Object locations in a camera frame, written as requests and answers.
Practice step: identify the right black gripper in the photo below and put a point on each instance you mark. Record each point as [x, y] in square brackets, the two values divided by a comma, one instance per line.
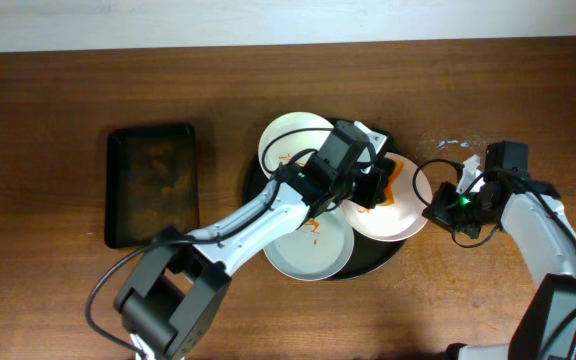
[444, 211]

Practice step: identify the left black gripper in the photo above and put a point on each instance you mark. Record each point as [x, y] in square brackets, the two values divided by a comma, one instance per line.
[377, 185]

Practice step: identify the orange green scrub sponge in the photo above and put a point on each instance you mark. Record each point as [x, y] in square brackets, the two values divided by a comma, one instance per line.
[389, 197]

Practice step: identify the pink plate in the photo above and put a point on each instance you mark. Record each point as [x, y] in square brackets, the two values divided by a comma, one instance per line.
[400, 220]

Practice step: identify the grey plate bottom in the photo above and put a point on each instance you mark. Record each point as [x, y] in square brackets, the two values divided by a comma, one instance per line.
[317, 250]

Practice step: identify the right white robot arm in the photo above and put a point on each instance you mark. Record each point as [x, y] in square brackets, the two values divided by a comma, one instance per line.
[497, 190]

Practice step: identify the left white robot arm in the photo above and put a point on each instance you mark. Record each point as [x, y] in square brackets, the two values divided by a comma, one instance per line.
[172, 296]

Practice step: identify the black round tray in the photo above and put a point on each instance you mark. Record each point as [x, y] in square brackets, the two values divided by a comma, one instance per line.
[368, 254]

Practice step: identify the black rectangular tray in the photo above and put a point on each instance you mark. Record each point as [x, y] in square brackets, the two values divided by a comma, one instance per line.
[151, 183]

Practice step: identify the cream plate top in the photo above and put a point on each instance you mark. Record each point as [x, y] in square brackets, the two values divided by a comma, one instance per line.
[284, 149]

